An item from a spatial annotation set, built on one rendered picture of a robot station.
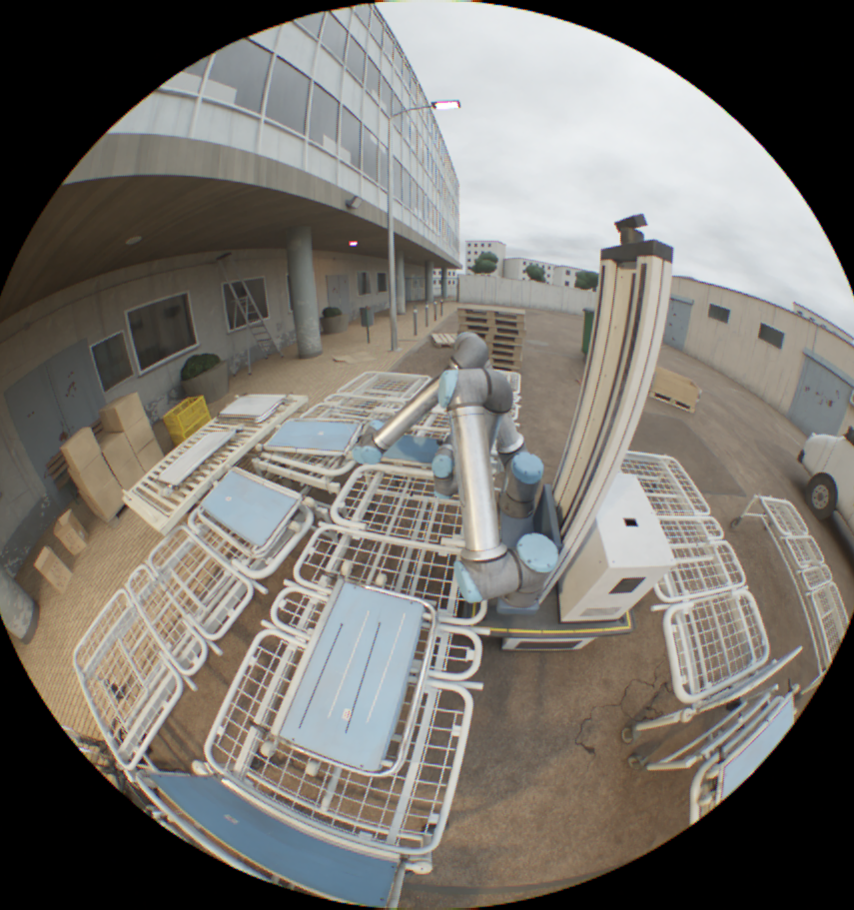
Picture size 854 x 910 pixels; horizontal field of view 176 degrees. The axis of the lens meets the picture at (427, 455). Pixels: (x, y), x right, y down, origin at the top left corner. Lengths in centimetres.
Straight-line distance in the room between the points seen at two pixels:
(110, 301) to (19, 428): 272
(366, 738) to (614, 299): 157
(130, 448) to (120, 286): 364
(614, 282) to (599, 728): 198
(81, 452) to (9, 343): 319
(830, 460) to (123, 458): 1045
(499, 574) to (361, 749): 75
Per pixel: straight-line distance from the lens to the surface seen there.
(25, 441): 611
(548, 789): 176
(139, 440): 403
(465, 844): 178
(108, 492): 387
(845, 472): 689
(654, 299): 73
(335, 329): 1022
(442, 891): 195
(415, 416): 104
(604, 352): 98
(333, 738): 108
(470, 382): 83
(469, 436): 80
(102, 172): 335
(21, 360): 620
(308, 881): 98
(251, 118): 543
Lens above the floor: 159
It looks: 35 degrees down
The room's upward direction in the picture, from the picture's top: 1 degrees counter-clockwise
